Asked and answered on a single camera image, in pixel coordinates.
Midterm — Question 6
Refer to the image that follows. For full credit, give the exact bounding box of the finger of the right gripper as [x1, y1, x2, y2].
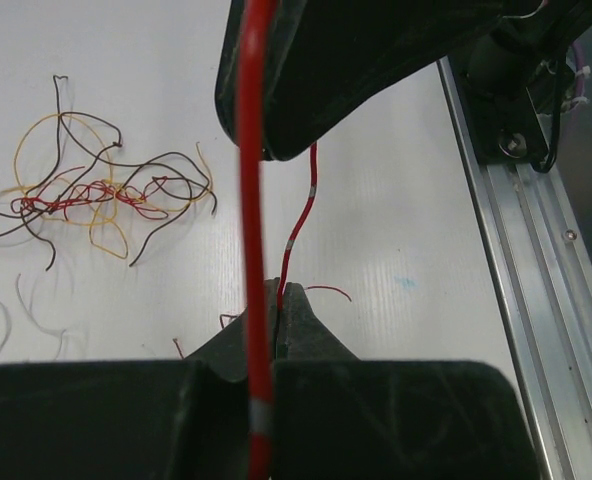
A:
[213, 0, 512, 162]

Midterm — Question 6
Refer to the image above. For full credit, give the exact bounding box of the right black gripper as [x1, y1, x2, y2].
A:
[455, 0, 592, 98]

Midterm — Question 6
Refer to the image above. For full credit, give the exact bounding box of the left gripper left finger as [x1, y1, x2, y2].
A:
[0, 299, 275, 479]

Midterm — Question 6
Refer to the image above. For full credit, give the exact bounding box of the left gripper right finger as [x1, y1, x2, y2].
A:
[272, 283, 538, 479]

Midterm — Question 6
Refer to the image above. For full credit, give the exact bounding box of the red wire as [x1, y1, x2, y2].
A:
[235, 0, 353, 480]

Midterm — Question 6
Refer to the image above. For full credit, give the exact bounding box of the wire bundle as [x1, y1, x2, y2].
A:
[0, 74, 218, 271]

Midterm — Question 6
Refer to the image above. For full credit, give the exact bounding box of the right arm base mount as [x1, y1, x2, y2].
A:
[467, 88, 560, 173]

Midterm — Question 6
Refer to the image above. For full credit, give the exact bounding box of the aluminium front rail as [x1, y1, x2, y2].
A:
[438, 59, 592, 479]

